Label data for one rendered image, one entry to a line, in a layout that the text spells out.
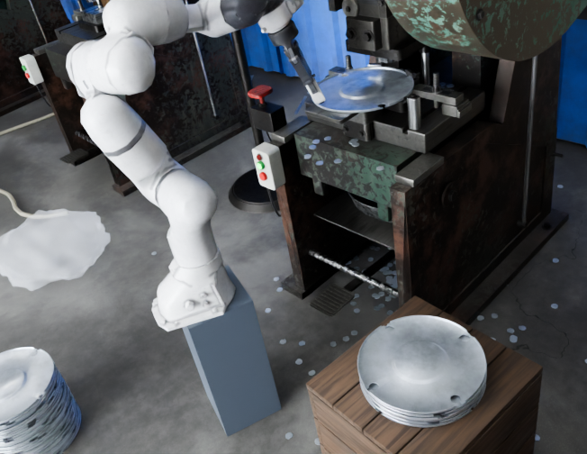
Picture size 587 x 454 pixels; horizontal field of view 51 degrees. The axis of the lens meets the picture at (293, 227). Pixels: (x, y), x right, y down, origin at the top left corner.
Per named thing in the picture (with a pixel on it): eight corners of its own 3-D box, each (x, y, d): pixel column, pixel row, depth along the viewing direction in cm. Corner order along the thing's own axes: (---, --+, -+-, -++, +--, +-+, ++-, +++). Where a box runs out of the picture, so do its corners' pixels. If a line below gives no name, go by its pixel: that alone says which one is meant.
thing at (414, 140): (425, 154, 168) (425, 134, 164) (306, 119, 197) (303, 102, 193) (485, 109, 183) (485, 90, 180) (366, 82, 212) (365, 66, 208)
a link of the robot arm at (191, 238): (206, 286, 146) (178, 200, 132) (167, 256, 158) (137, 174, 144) (243, 263, 151) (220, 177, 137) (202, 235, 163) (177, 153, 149)
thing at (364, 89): (385, 60, 190) (385, 59, 189) (433, 93, 167) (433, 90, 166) (297, 86, 184) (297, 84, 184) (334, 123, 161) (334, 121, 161)
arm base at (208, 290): (165, 340, 154) (149, 299, 146) (146, 298, 168) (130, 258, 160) (247, 304, 160) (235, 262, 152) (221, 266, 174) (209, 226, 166)
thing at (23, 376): (5, 439, 166) (4, 437, 165) (-68, 414, 177) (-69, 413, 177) (74, 358, 186) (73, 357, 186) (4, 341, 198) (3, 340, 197)
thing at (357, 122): (346, 163, 170) (340, 119, 162) (309, 150, 179) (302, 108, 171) (401, 124, 183) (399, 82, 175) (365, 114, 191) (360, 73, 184)
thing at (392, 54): (401, 70, 169) (400, 50, 165) (345, 59, 181) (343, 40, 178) (435, 49, 177) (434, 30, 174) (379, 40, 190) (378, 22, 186)
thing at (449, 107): (459, 118, 169) (459, 83, 163) (409, 105, 179) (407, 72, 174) (471, 109, 172) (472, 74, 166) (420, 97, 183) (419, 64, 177)
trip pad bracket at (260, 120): (281, 166, 201) (269, 111, 189) (260, 158, 207) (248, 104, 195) (293, 158, 204) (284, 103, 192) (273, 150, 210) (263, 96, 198)
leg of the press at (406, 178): (428, 370, 190) (414, 100, 138) (397, 353, 198) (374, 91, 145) (568, 220, 237) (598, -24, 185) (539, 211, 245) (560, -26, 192)
